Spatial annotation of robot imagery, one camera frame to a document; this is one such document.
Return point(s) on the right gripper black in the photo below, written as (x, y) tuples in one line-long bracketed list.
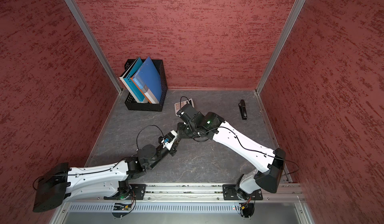
[(181, 134)]

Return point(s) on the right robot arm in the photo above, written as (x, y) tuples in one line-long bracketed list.
[(269, 163)]

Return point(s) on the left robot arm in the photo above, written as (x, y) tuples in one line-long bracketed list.
[(110, 182)]

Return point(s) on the pink calculator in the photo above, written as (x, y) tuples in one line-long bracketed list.
[(181, 104)]

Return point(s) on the orange spine book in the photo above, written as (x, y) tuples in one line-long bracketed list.
[(136, 92)]

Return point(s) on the black mesh file holder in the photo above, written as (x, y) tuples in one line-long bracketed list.
[(131, 104)]

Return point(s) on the black stapler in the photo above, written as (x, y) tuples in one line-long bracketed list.
[(242, 108)]

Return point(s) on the blue book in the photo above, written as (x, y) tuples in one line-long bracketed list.
[(148, 79)]

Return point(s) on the teal book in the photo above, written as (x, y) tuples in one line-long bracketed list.
[(127, 79)]

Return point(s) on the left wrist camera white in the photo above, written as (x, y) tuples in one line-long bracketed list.
[(169, 139)]

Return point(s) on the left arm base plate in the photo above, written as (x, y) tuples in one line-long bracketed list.
[(133, 191)]

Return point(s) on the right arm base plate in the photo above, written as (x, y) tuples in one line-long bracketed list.
[(233, 193)]

